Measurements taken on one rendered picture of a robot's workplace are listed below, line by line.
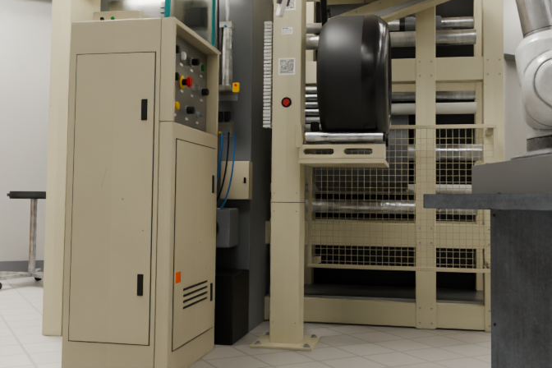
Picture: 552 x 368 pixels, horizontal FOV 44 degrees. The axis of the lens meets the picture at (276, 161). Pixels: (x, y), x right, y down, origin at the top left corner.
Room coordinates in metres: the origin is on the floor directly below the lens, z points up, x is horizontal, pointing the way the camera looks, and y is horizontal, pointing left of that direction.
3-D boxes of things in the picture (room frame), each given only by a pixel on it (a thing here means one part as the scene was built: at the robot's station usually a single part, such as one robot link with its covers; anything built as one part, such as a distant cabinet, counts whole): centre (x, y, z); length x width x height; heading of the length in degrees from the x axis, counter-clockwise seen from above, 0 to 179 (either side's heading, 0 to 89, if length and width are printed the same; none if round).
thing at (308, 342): (3.04, -0.06, 0.01); 0.27 x 0.27 x 0.02; 78
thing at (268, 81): (3.03, 0.03, 1.19); 0.05 x 0.04 x 0.48; 168
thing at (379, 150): (2.87, -0.28, 0.83); 0.36 x 0.09 x 0.06; 78
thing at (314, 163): (3.01, -0.31, 0.80); 0.37 x 0.36 x 0.02; 168
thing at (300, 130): (3.05, -0.14, 0.90); 0.40 x 0.03 x 0.10; 168
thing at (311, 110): (3.43, -0.17, 1.05); 0.20 x 0.15 x 0.30; 78
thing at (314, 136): (2.87, -0.29, 0.90); 0.35 x 0.05 x 0.05; 78
